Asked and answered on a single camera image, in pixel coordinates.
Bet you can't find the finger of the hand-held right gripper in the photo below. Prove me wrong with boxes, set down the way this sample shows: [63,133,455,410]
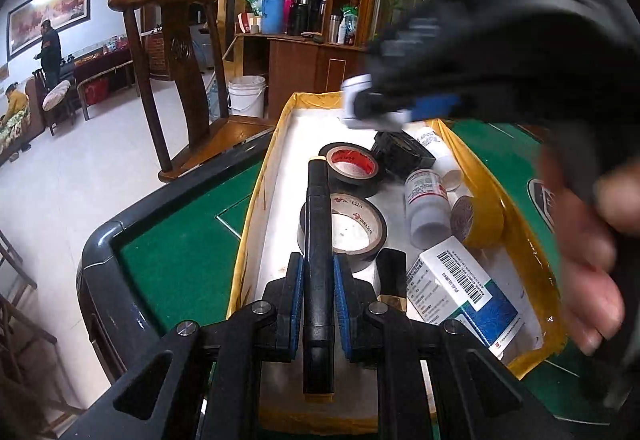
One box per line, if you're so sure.
[357,91,461,125]

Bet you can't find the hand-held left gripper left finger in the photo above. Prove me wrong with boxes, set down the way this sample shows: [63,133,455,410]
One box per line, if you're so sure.
[60,252,306,440]

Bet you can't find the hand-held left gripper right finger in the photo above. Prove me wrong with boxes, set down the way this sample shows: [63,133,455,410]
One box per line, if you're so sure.
[332,252,576,440]

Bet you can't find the plain white medicine bottle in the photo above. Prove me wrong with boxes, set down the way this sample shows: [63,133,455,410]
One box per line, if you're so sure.
[407,126,463,193]

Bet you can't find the short black rod gold band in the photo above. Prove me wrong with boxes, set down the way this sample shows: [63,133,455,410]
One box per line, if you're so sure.
[375,249,408,321]

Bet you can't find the black round plastic device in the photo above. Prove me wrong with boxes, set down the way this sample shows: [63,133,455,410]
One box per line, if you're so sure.
[370,130,436,183]

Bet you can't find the black tape roll white core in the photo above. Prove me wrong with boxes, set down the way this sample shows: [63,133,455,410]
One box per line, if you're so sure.
[297,194,388,277]

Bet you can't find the white USB charger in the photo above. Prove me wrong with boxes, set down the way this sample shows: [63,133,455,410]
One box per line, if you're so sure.
[341,74,416,131]

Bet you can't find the black marker pen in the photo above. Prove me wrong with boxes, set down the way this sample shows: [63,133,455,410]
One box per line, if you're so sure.
[302,159,337,396]

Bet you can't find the black tape roll red core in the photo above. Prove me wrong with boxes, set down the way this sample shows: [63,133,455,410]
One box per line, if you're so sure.
[318,142,387,199]

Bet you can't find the yellow-rimmed white tray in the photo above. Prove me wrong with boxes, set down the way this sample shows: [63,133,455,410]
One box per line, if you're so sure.
[225,92,568,433]

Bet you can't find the white medicine bottle red label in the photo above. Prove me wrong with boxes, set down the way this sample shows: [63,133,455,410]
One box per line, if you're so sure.
[404,169,453,251]

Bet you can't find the white blue medicine box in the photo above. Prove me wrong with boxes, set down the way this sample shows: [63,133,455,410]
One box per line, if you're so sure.
[405,236,523,362]

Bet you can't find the yellow tape roll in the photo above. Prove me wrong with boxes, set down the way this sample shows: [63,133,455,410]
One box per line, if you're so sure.
[450,194,505,249]

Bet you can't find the person's right hand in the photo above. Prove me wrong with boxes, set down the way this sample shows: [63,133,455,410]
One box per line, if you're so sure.
[542,155,640,356]

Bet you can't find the green white packet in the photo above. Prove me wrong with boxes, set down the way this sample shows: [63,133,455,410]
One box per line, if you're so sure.
[341,6,358,45]

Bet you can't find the wooden sideboard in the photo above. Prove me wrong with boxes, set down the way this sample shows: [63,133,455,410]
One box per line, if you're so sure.
[235,32,371,121]

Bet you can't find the mahjong table centre panel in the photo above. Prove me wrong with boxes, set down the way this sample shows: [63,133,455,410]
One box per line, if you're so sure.
[527,179,556,233]

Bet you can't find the black thermos jug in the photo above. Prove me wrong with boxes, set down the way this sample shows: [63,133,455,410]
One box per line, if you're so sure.
[292,0,313,36]

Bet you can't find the blue thermos jug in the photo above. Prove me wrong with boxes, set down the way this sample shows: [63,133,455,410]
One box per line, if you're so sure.
[261,0,285,34]

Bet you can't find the white plastic bucket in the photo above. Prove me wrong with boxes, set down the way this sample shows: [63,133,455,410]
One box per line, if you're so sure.
[227,76,267,119]

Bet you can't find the dark wooden chair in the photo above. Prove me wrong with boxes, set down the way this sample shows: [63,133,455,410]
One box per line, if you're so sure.
[107,0,276,183]

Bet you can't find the stacked wooden chairs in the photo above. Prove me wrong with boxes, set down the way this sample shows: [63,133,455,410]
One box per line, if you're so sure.
[0,230,86,440]

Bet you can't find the red box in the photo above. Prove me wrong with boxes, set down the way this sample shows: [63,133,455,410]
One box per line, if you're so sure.
[84,78,110,106]

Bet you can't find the dark red covered table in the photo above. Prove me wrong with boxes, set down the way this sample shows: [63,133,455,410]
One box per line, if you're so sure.
[72,48,136,100]

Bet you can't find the pale seat cushion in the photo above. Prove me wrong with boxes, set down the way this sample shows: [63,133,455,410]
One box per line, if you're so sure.
[42,80,72,111]

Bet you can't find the floral sofa cover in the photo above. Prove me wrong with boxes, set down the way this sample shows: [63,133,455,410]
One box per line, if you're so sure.
[0,110,43,155]

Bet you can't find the framed wall painting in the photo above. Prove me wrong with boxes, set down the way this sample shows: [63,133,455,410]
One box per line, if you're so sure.
[6,0,93,62]

